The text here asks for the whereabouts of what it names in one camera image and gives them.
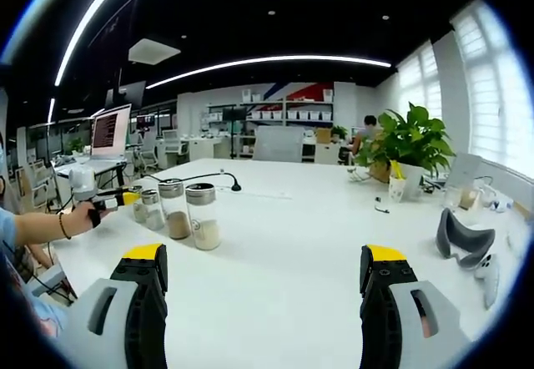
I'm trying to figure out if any hanging dark screen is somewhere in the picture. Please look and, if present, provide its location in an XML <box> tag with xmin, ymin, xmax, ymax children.
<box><xmin>87</xmin><ymin>0</ymin><xmax>141</xmax><ymax>48</ymax></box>

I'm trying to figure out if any person's left hand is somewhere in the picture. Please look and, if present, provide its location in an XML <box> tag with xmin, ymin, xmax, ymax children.
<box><xmin>68</xmin><ymin>200</ymin><xmax>113</xmax><ymax>236</ymax></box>

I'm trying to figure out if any long curved ceiling light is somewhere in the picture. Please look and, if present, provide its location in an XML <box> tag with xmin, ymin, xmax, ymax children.
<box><xmin>53</xmin><ymin>0</ymin><xmax>134</xmax><ymax>88</ymax></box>

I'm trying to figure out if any grey headset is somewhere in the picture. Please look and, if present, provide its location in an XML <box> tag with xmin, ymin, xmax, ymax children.
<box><xmin>436</xmin><ymin>208</ymin><xmax>496</xmax><ymax>270</ymax></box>

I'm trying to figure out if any straight ceiling light strip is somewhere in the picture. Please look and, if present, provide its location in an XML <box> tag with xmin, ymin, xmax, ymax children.
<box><xmin>145</xmin><ymin>54</ymin><xmax>392</xmax><ymax>90</ymax></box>

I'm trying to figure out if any glass flask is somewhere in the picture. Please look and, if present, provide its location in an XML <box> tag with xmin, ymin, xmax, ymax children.
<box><xmin>444</xmin><ymin>180</ymin><xmax>481</xmax><ymax>211</ymax></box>

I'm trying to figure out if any tall seasoning bottle white powder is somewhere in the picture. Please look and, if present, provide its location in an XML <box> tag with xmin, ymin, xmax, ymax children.
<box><xmin>185</xmin><ymin>183</ymin><xmax>221</xmax><ymax>251</ymax></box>

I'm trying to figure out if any white paper cup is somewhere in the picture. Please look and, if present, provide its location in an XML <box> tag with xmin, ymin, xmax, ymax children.
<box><xmin>388</xmin><ymin>174</ymin><xmax>408</xmax><ymax>203</ymax></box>

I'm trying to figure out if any shelf with white boxes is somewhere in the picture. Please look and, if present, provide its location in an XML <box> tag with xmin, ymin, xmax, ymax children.
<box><xmin>206</xmin><ymin>88</ymin><xmax>335</xmax><ymax>159</ymax></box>

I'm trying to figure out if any computer monitor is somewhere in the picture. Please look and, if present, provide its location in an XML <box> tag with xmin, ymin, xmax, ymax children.
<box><xmin>90</xmin><ymin>104</ymin><xmax>133</xmax><ymax>161</ymax></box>

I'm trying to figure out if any black gooseneck microphone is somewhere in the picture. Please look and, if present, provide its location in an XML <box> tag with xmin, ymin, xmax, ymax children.
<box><xmin>144</xmin><ymin>171</ymin><xmax>243</xmax><ymax>193</ymax></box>

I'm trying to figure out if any tall seasoning bottle brown powder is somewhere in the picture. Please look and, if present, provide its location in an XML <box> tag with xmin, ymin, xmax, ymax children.
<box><xmin>158</xmin><ymin>179</ymin><xmax>192</xmax><ymax>240</ymax></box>

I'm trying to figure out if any person's upper body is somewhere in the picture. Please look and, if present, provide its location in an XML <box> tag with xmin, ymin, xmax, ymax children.
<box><xmin>0</xmin><ymin>134</ymin><xmax>20</xmax><ymax>261</ymax></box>

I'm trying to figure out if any white side desk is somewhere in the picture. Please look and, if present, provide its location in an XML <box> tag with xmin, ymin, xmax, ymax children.
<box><xmin>53</xmin><ymin>158</ymin><xmax>128</xmax><ymax>178</ymax></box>

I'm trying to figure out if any white game controller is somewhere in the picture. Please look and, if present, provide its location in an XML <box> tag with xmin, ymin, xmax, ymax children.
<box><xmin>474</xmin><ymin>253</ymin><xmax>501</xmax><ymax>310</ymax></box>

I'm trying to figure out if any white standing sign board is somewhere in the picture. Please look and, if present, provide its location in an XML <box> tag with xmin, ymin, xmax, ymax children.
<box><xmin>444</xmin><ymin>151</ymin><xmax>483</xmax><ymax>189</ymax></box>

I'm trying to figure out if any ceiling air conditioner panel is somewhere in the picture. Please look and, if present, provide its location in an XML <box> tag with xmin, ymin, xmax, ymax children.
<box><xmin>128</xmin><ymin>38</ymin><xmax>182</xmax><ymax>66</ymax></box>

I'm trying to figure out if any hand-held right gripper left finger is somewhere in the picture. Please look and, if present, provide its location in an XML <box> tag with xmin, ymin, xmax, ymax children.
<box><xmin>53</xmin><ymin>242</ymin><xmax>169</xmax><ymax>369</ymax></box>

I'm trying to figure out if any grey partition panel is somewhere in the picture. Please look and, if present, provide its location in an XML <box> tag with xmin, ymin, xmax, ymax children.
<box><xmin>252</xmin><ymin>125</ymin><xmax>305</xmax><ymax>164</ymax></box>

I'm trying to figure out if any potted green plant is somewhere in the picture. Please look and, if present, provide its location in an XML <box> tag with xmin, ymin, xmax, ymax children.
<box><xmin>354</xmin><ymin>101</ymin><xmax>456</xmax><ymax>199</ymax></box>

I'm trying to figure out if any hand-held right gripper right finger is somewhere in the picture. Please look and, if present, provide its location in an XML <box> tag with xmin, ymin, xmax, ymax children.
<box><xmin>359</xmin><ymin>244</ymin><xmax>476</xmax><ymax>369</ymax></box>

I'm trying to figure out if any small seasoning bottle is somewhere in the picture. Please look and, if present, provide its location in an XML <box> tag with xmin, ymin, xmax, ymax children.
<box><xmin>140</xmin><ymin>189</ymin><xmax>166</xmax><ymax>231</ymax></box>
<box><xmin>132</xmin><ymin>184</ymin><xmax>148</xmax><ymax>223</ymax></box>

